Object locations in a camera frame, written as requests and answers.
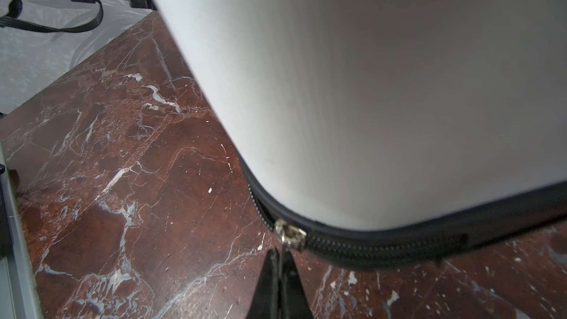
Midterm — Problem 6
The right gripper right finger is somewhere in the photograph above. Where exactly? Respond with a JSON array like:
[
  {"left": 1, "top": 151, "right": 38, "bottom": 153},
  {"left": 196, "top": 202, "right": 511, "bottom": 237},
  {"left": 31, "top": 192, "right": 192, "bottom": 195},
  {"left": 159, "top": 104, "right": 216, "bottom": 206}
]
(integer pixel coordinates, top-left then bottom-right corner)
[{"left": 280, "top": 249, "right": 314, "bottom": 319}]

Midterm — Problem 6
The black and white suitcase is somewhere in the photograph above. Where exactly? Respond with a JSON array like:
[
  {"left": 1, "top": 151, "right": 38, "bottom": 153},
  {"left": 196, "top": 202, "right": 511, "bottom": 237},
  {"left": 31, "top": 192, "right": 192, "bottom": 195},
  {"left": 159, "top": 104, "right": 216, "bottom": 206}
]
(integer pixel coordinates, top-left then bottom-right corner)
[{"left": 153, "top": 0, "right": 566, "bottom": 270}]

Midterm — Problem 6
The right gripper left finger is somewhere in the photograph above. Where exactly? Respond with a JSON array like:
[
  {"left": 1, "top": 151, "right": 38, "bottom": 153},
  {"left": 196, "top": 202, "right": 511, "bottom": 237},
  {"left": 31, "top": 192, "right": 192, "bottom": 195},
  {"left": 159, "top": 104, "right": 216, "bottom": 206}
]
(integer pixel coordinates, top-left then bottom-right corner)
[{"left": 245, "top": 250, "right": 279, "bottom": 319}]

